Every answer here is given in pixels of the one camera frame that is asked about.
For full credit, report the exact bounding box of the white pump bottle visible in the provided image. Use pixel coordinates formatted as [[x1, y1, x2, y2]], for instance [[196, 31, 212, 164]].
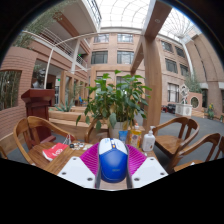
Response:
[[141, 125, 157, 153]]

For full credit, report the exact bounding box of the green potted plant, white pot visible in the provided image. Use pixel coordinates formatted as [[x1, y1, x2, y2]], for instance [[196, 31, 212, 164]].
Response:
[[75, 69, 153, 140]]

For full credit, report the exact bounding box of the blue and white computer mouse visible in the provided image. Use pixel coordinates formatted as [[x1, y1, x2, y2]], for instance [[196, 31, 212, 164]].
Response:
[[97, 137, 129, 184]]

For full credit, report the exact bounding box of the red and white bag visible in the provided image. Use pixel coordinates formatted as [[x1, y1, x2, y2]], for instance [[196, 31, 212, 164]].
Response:
[[42, 142, 69, 162]]

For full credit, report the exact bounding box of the blue tube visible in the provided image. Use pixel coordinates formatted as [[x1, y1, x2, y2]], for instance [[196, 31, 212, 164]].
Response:
[[118, 129, 129, 145]]

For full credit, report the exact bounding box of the dark bust statue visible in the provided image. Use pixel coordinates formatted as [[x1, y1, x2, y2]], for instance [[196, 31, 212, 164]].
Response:
[[31, 68, 46, 90]]

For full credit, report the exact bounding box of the dark red wooden pedestal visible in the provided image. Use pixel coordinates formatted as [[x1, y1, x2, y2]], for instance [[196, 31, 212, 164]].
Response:
[[20, 88, 56, 144]]

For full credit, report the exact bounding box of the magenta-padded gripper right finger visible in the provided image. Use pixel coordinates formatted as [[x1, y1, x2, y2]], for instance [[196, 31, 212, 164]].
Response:
[[125, 143, 169, 190]]

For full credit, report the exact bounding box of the white statue on pedestal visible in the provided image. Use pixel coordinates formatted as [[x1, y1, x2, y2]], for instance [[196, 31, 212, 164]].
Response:
[[174, 83, 194, 118]]

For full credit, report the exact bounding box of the yellow liquid bottle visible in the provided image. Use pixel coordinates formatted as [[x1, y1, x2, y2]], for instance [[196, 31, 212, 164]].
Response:
[[129, 123, 143, 149]]

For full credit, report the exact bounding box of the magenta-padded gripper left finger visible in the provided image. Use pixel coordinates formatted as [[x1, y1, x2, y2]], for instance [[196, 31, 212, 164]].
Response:
[[57, 143, 101, 190]]

